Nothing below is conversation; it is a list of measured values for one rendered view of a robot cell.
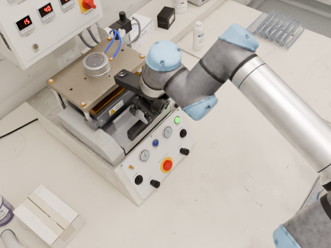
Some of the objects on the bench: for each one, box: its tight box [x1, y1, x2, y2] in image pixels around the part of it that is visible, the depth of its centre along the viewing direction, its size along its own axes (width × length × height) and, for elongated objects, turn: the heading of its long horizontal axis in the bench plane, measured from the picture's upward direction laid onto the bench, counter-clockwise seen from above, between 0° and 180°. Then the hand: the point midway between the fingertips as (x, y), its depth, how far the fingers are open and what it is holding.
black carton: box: [157, 6, 175, 30], centre depth 159 cm, size 6×9×7 cm
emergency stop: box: [163, 159, 172, 171], centre depth 114 cm, size 2×4×4 cm, turn 142°
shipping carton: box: [13, 184, 86, 248], centre depth 104 cm, size 19×13×9 cm
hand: (137, 112), depth 101 cm, fingers closed
